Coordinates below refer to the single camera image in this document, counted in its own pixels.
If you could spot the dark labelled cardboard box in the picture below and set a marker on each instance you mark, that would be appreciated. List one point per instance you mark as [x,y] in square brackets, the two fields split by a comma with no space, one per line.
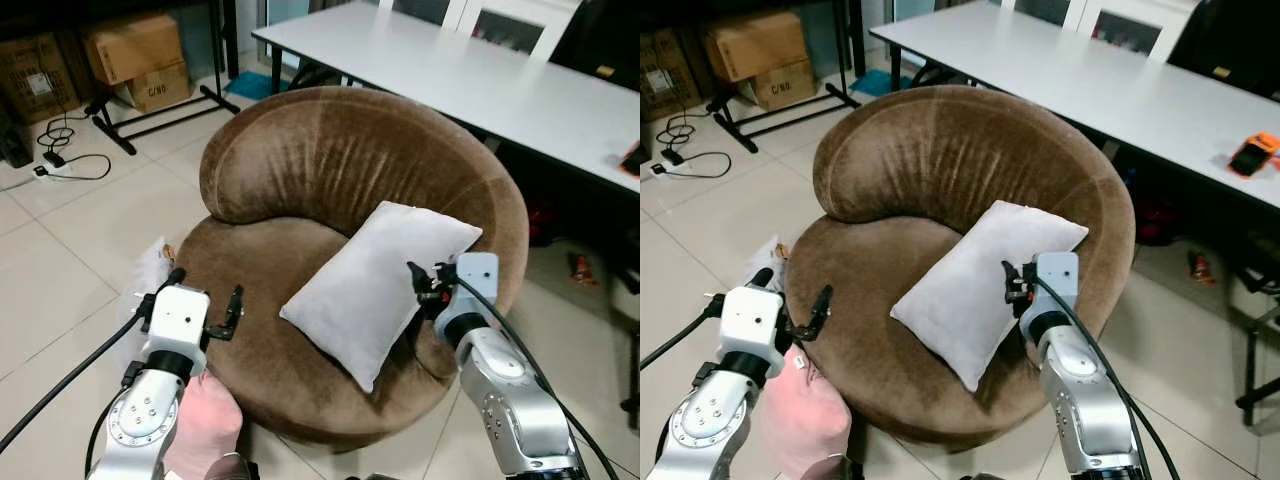
[668,72]
[35,75]

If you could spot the small orange floor item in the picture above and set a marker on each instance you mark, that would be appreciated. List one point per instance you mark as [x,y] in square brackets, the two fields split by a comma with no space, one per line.
[583,268]
[1200,266]

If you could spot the person's bare hand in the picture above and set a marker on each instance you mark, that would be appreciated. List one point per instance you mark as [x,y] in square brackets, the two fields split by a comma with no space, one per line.
[805,415]
[205,425]

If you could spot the small printed cardboard box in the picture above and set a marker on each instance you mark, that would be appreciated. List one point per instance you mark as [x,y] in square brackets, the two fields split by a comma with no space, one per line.
[158,88]
[785,86]

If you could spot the white cabinet with glass doors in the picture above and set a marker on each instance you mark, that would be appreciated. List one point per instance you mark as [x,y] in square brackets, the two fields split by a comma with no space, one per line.
[470,15]
[1090,12]

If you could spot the red item under table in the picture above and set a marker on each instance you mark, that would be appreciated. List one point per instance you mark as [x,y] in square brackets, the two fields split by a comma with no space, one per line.
[1157,220]
[542,220]

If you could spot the black metal stand leg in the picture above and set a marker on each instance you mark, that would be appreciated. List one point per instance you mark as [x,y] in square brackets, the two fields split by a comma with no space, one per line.
[1258,340]
[633,350]

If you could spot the white fluffy pillow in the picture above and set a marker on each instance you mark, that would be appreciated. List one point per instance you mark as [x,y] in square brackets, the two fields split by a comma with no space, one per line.
[145,285]
[768,260]

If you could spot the grey rectangular pillow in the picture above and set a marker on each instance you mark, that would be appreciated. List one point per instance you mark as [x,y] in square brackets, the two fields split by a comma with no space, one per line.
[975,290]
[375,285]

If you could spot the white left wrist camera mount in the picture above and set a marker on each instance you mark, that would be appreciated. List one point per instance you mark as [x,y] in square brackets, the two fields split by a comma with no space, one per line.
[750,318]
[178,315]

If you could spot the long white table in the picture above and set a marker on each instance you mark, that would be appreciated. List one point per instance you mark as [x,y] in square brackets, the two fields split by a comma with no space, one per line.
[1100,85]
[480,85]

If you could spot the brown round velvet sofa chair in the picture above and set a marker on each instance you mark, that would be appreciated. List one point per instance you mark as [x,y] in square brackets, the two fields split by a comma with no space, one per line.
[300,150]
[920,150]

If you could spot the person's brown sleeve forearm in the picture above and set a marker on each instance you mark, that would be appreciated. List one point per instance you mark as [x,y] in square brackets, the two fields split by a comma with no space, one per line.
[825,468]
[225,468]

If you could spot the black metal rack frame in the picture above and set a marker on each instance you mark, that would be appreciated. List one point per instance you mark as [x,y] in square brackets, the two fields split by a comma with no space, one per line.
[160,118]
[790,112]

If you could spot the large plain cardboard box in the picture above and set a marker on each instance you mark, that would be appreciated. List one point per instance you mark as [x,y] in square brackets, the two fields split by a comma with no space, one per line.
[130,45]
[752,42]

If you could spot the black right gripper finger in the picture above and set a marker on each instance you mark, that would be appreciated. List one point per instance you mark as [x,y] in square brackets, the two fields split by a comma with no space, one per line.
[416,273]
[1009,272]
[426,300]

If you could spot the teal floor mat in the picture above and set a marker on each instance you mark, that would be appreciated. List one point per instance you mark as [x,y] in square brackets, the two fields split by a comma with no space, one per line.
[245,85]
[875,83]

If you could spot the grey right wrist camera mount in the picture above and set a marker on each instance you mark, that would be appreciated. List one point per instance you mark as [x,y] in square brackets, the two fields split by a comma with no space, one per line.
[478,280]
[1057,280]

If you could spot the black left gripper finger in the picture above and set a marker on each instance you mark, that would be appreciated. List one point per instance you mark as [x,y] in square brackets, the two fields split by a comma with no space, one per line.
[236,310]
[823,308]
[762,278]
[175,279]

